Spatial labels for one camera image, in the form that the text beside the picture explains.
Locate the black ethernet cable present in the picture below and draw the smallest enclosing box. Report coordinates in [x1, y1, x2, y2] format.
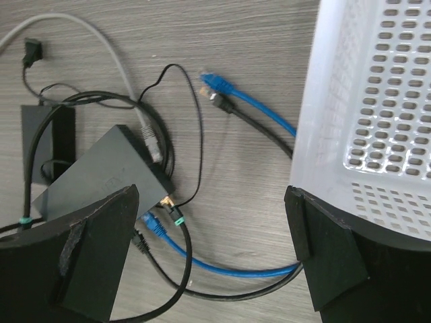
[131, 92, 304, 302]

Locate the black power adapter brick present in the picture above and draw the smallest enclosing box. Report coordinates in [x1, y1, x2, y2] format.
[20, 105, 76, 185]

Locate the grey ethernet cable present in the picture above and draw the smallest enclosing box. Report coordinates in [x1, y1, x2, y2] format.
[0, 13, 162, 163]

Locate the black braided cable teal boot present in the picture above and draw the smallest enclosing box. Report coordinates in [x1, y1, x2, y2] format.
[0, 196, 193, 323]

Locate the black network switch box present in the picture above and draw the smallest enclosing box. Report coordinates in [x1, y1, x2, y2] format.
[32, 124, 174, 221]

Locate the white plastic perforated basket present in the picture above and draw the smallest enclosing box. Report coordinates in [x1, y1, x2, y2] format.
[290, 0, 430, 240]

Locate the blue ethernet cable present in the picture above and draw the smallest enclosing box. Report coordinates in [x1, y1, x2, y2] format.
[141, 71, 302, 279]

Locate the thin black power cord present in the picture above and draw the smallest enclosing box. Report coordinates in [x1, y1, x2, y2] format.
[22, 38, 206, 208]

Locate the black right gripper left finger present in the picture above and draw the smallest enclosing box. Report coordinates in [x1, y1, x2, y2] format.
[0, 184, 141, 323]

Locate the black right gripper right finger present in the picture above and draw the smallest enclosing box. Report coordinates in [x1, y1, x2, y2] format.
[284, 186, 430, 322]

